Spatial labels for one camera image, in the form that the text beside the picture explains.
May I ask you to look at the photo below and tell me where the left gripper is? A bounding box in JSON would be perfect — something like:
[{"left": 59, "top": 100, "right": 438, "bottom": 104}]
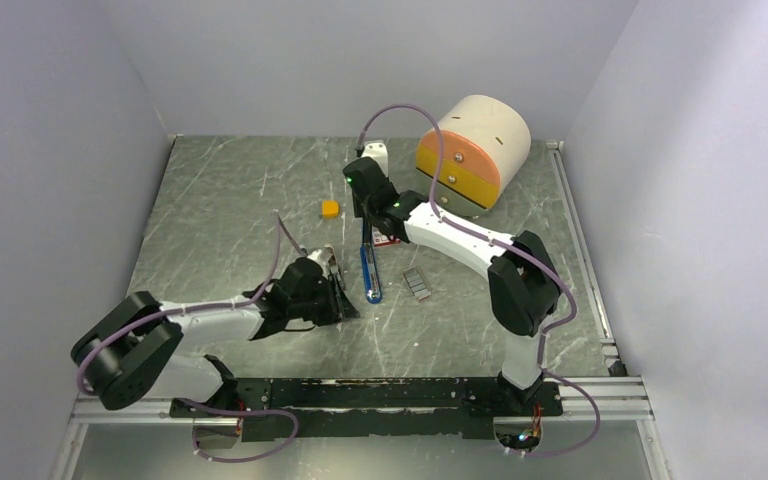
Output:
[{"left": 289, "top": 271, "right": 360, "bottom": 325}]

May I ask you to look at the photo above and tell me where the red white staple box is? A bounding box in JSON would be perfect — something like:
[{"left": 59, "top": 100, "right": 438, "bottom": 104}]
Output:
[{"left": 372, "top": 229, "right": 400, "bottom": 248}]

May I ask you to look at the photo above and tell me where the blue stapler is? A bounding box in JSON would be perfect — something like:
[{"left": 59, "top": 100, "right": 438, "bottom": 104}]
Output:
[{"left": 359, "top": 220, "right": 383, "bottom": 304}]

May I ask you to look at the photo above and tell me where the orange cube block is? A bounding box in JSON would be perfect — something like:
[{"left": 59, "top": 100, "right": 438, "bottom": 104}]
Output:
[{"left": 320, "top": 200, "right": 341, "bottom": 219}]

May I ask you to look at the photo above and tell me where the cardboard staple tray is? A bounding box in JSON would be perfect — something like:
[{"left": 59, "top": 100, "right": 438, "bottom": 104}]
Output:
[{"left": 403, "top": 267, "right": 432, "bottom": 301}]

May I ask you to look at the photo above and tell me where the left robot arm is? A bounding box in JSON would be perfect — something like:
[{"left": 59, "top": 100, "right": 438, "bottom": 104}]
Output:
[{"left": 70, "top": 250, "right": 359, "bottom": 416}]

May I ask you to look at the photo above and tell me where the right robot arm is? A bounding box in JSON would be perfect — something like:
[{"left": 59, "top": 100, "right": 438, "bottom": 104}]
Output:
[{"left": 343, "top": 157, "right": 562, "bottom": 414}]

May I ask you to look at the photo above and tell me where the cream round drawer cabinet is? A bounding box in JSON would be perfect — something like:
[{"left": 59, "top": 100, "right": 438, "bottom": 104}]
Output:
[{"left": 415, "top": 94, "right": 532, "bottom": 217}]

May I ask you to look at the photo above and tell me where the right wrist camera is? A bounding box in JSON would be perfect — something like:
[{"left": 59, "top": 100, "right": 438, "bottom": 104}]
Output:
[{"left": 360, "top": 140, "right": 389, "bottom": 177}]

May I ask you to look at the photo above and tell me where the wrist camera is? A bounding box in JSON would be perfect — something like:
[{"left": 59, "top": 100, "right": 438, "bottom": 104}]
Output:
[
  {"left": 360, "top": 140, "right": 389, "bottom": 177},
  {"left": 307, "top": 244, "right": 342, "bottom": 276}
]

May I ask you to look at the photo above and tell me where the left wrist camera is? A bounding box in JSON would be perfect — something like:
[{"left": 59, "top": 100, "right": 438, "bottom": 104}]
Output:
[{"left": 307, "top": 244, "right": 342, "bottom": 276}]

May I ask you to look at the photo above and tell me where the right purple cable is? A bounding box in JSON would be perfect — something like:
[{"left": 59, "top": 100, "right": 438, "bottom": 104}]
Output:
[{"left": 356, "top": 103, "right": 601, "bottom": 460}]

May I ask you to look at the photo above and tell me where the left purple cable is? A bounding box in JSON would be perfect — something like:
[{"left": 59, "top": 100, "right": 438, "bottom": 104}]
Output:
[{"left": 75, "top": 211, "right": 306, "bottom": 397}]

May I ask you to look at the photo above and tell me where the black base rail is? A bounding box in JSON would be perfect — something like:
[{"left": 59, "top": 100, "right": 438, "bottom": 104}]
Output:
[{"left": 169, "top": 377, "right": 564, "bottom": 442}]

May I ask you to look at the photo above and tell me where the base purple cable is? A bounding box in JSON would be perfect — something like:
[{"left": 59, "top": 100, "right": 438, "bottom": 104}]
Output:
[{"left": 178, "top": 397, "right": 300, "bottom": 464}]

